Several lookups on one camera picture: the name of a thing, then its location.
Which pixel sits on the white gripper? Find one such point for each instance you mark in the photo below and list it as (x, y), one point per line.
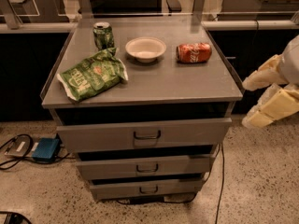
(291, 66)

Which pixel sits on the grey top drawer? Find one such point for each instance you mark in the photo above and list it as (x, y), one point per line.
(136, 135)

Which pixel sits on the grey drawer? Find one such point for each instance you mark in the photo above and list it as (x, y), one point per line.
(128, 190)
(136, 135)
(137, 167)

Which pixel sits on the grey drawer cabinet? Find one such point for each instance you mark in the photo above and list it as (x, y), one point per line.
(158, 91)

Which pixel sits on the grey bottom drawer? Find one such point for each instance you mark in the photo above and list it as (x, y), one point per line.
(128, 190)

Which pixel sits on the grey middle drawer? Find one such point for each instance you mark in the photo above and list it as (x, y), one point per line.
(137, 167)

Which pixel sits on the orange Coca-Cola can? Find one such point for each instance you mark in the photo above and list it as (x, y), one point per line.
(193, 53)

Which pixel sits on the white paper bowl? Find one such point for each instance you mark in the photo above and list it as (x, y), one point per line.
(146, 49)

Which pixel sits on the green chip bag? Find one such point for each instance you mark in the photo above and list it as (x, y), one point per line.
(93, 75)

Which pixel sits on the green soda can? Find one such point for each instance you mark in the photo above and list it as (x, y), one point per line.
(103, 35)

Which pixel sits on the blue electronics box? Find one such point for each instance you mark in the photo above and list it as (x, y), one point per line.
(46, 150)

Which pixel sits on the grey flat device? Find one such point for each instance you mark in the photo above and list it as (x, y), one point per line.
(21, 146)

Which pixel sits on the dark object bottom left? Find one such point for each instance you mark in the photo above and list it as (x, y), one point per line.
(13, 218)

